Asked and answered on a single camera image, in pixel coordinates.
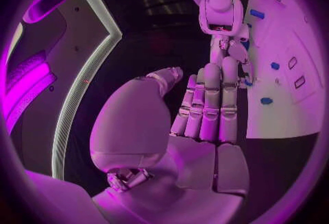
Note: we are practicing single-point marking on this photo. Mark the blue plug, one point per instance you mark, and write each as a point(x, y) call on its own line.
point(266, 101)

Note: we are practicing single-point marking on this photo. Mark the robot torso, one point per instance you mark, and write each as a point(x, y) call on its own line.
point(84, 28)

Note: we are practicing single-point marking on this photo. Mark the blue long cylinder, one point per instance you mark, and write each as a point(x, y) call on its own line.
point(257, 14)

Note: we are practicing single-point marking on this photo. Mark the blue short cylinder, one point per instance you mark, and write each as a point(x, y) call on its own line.
point(246, 45)

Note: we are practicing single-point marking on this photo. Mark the blue peg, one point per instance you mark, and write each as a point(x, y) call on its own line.
point(248, 83)
point(275, 65)

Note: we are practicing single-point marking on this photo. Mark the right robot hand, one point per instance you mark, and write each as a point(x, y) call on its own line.
point(237, 51)

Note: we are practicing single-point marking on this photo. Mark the white task board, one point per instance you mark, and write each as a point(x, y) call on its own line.
point(282, 43)

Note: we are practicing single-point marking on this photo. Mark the glowing light bar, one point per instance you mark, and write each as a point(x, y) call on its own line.
point(28, 88)

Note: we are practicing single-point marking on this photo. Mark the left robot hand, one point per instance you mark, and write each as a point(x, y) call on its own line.
point(200, 162)

